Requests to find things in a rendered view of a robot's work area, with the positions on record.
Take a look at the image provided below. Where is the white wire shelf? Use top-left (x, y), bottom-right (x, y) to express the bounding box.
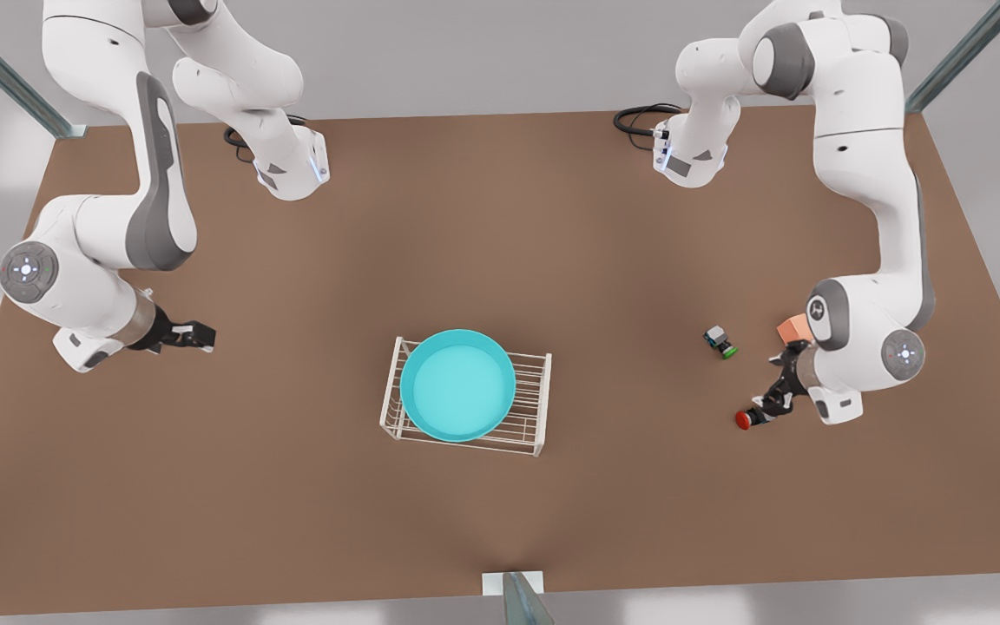
top-left (379, 337), bottom-right (553, 458)

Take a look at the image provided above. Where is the black cable loop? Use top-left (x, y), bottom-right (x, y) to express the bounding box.
top-left (614, 103), bottom-right (685, 151)
top-left (223, 114), bottom-right (310, 166)

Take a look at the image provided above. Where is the cyan round plate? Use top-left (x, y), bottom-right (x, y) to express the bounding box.
top-left (401, 329), bottom-right (517, 444)

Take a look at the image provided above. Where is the silver frame post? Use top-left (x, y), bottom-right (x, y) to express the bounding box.
top-left (0, 4), bottom-right (89, 140)
top-left (905, 0), bottom-right (1000, 115)
top-left (482, 570), bottom-right (555, 625)

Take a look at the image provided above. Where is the small orange box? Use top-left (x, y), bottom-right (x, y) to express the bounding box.
top-left (776, 314), bottom-right (814, 348)

